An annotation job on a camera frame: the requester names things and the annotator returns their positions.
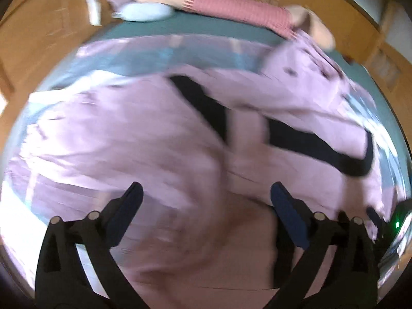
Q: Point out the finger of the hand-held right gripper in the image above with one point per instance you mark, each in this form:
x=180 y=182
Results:
x=375 y=217

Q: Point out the light blue pillow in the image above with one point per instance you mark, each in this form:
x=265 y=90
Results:
x=144 y=11

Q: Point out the wooden bed headboard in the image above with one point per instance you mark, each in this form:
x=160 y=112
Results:
x=48 y=32

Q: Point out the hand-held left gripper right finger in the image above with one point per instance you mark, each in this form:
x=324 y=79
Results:
x=289 y=214

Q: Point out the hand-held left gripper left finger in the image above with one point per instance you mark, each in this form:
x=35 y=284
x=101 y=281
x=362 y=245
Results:
x=124 y=212

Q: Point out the pink coat with black trim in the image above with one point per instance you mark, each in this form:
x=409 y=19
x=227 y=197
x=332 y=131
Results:
x=128 y=135

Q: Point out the green bed sheet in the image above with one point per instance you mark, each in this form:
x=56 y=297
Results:
x=209 y=25

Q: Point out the wooden wardrobe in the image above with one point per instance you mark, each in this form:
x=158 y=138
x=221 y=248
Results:
x=360 y=25

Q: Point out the printed blue and white blanket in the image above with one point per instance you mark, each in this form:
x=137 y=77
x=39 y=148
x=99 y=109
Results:
x=106 y=61

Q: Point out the plush doll in striped shirt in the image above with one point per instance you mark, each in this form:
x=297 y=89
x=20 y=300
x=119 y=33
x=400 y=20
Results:
x=231 y=4

